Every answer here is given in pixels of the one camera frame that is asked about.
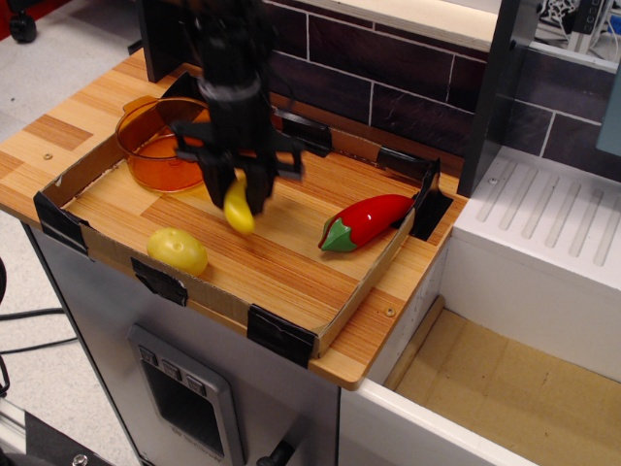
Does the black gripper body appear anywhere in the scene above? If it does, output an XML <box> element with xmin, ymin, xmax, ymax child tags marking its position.
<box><xmin>172</xmin><ymin>80</ymin><xmax>304</xmax><ymax>181</ymax></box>

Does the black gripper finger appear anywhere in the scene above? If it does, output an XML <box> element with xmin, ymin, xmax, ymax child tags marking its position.
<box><xmin>201</xmin><ymin>157</ymin><xmax>237</xmax><ymax>208</ymax></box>
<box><xmin>244</xmin><ymin>162</ymin><xmax>277</xmax><ymax>215</ymax></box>

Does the yellow toy banana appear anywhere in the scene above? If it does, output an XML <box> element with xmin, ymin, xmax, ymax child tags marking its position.
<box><xmin>223</xmin><ymin>178</ymin><xmax>255</xmax><ymax>235</ymax></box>

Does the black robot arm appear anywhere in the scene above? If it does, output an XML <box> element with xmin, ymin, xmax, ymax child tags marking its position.
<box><xmin>171</xmin><ymin>1</ymin><xmax>304</xmax><ymax>215</ymax></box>

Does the orange transparent plastic pot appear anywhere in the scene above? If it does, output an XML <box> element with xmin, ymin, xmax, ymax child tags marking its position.
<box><xmin>115</xmin><ymin>96</ymin><xmax>210</xmax><ymax>192</ymax></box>

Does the cardboard fence with black tape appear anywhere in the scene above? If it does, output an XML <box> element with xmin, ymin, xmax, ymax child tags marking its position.
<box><xmin>34</xmin><ymin>110</ymin><xmax>461</xmax><ymax>366</ymax></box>

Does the yellow toy potato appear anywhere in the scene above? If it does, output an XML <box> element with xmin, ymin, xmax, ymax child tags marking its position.
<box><xmin>147</xmin><ymin>227</ymin><xmax>209</xmax><ymax>276</ymax></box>

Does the red toy chili pepper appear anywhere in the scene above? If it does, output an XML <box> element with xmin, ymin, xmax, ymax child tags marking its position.
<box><xmin>318</xmin><ymin>194</ymin><xmax>414</xmax><ymax>252</ymax></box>

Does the black caster wheel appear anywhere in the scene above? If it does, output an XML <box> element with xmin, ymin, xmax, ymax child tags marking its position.
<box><xmin>9</xmin><ymin>11</ymin><xmax>37</xmax><ymax>44</ymax></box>

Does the grey toy oven front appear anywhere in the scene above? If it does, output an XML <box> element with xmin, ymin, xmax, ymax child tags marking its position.
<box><xmin>128</xmin><ymin>324</ymin><xmax>245</xmax><ymax>465</ymax></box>

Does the white toy sink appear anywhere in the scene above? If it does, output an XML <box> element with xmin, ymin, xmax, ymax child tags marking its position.
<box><xmin>339</xmin><ymin>149</ymin><xmax>620</xmax><ymax>465</ymax></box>

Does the black cable on floor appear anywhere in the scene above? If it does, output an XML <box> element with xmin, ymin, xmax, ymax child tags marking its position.
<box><xmin>0</xmin><ymin>307</ymin><xmax>79</xmax><ymax>399</ymax></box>

